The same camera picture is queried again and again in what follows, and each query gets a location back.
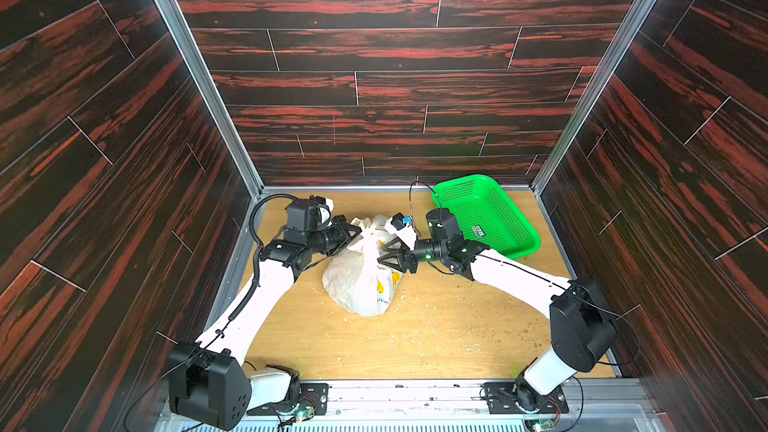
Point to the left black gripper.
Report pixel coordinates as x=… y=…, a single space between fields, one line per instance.
x=338 y=226

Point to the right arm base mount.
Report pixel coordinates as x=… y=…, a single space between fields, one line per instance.
x=540 y=412

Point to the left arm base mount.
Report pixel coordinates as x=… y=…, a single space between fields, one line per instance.
x=280 y=393

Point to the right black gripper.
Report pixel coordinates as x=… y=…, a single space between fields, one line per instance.
x=404 y=257

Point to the white plastic bag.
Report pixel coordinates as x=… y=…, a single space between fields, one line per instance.
x=355 y=279

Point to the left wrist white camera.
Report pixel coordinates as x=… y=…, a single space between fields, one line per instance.
x=325 y=208

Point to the green plastic basket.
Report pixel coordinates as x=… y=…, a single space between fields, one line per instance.
x=487 y=214

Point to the wrist white camera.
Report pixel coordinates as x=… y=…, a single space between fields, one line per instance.
x=402 y=227
x=325 y=208

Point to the metal front rail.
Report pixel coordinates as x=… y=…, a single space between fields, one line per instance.
x=421 y=405

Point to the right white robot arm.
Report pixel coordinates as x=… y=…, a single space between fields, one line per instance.
x=582 y=328

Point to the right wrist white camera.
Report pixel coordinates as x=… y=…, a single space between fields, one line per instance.
x=402 y=227

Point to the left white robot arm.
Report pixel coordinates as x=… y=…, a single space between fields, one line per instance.
x=206 y=379

